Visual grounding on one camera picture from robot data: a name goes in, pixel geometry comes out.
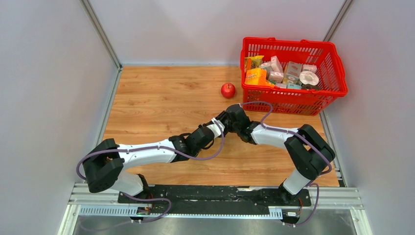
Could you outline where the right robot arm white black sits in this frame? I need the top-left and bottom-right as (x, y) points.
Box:
(214, 104), (335, 205)

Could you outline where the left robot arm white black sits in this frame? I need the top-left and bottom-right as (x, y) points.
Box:
(76, 115), (231, 203)

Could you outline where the orange snack box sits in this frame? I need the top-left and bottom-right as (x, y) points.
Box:
(244, 68), (275, 87)

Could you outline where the pink box in basket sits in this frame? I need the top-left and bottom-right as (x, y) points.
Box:
(267, 71), (284, 83)

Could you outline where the white red box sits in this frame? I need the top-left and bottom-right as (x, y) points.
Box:
(284, 61), (302, 82)

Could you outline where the small pink white box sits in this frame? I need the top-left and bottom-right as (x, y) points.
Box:
(301, 64), (318, 73)

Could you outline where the red apple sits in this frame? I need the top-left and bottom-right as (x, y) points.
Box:
(221, 83), (236, 99)

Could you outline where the yellow snack bag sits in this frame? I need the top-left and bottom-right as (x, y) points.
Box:
(244, 55), (264, 71)

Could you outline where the pink white carton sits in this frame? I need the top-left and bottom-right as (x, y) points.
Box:
(270, 55), (284, 73)

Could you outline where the red plastic basket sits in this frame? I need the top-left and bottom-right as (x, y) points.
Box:
(240, 37), (348, 116)

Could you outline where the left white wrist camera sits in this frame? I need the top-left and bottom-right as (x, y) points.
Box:
(207, 118), (225, 138)

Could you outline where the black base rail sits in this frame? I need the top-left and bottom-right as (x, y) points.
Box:
(117, 184), (312, 218)

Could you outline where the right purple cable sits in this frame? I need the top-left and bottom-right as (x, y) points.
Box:
(239, 101), (333, 228)

